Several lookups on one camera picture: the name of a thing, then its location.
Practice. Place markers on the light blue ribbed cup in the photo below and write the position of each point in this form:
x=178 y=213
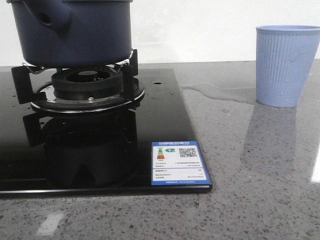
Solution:
x=284 y=57

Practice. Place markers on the spilled water puddle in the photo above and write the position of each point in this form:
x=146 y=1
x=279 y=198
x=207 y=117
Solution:
x=245 y=95

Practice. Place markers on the dark blue cooking pot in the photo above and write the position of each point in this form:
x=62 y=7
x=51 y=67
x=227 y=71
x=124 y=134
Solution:
x=73 y=33

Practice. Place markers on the black pot support grate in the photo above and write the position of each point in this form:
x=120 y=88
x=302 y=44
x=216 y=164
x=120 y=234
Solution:
x=44 y=100

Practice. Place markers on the blue energy label sticker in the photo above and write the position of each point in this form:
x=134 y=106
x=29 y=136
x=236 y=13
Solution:
x=178 y=163

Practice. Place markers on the black burner head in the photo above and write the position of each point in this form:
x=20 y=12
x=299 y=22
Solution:
x=83 y=83

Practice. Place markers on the black glass gas stove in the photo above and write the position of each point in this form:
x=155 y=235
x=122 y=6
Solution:
x=97 y=154

